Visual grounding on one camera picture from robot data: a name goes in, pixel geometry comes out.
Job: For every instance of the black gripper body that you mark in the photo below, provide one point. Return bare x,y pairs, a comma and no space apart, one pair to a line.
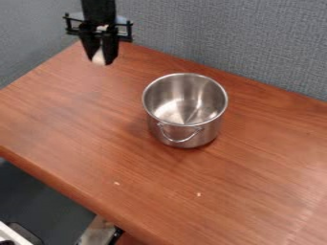
99,12

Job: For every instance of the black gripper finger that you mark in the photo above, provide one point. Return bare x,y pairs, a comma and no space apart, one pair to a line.
110,45
90,42

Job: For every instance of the white toy mushroom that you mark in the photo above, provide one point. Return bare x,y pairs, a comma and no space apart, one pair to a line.
98,59

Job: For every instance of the stainless steel pot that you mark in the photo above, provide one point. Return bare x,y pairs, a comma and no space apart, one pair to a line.
185,104

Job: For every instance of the white and black floor object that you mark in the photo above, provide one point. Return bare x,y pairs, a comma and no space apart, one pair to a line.
14,234

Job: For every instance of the table leg bracket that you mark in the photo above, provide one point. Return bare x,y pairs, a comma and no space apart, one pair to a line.
101,233

